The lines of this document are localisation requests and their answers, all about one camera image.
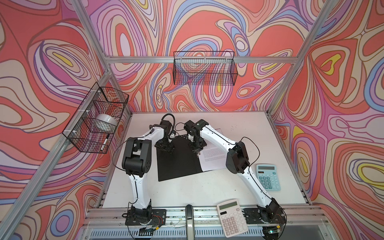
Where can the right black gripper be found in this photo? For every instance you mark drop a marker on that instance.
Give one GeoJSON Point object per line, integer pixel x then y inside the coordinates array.
{"type": "Point", "coordinates": [197, 149]}

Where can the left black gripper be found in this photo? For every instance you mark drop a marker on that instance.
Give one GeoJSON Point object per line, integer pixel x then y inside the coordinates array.
{"type": "Point", "coordinates": [170, 148]}

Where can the blue clip folder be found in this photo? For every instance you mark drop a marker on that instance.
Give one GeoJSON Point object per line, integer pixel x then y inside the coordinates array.
{"type": "Point", "coordinates": [180, 162]}

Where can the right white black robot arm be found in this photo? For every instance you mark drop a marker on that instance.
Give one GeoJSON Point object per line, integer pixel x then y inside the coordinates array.
{"type": "Point", "coordinates": [237, 162]}

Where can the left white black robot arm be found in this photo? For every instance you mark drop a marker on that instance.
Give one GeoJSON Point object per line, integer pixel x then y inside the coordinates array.
{"type": "Point", "coordinates": [137, 161]}

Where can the black white marker pen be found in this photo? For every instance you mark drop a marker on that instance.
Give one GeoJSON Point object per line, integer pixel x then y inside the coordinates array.
{"type": "Point", "coordinates": [104, 143]}

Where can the teal calculator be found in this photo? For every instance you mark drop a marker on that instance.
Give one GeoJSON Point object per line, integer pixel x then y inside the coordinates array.
{"type": "Point", "coordinates": [268, 177]}

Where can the white desktop calculator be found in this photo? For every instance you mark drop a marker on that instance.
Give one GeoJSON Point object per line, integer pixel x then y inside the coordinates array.
{"type": "Point", "coordinates": [231, 218]}

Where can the black wire basket back wall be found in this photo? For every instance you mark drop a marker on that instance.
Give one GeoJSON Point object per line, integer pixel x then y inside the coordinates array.
{"type": "Point", "coordinates": [204, 68]}

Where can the black wire basket wall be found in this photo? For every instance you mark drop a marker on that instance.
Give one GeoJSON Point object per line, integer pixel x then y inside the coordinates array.
{"type": "Point", "coordinates": [204, 68]}
{"type": "Point", "coordinates": [84, 131]}

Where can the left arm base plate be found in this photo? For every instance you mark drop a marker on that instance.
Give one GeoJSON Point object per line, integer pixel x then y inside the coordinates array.
{"type": "Point", "coordinates": [137, 217]}

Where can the black wire basket left wall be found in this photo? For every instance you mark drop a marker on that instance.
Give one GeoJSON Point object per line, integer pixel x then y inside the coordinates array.
{"type": "Point", "coordinates": [84, 131]}

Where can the black centre post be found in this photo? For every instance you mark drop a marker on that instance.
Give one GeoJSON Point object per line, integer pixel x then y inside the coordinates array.
{"type": "Point", "coordinates": [190, 224]}

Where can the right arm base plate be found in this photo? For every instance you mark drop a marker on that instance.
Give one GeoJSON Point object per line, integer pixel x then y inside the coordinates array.
{"type": "Point", "coordinates": [259, 216]}

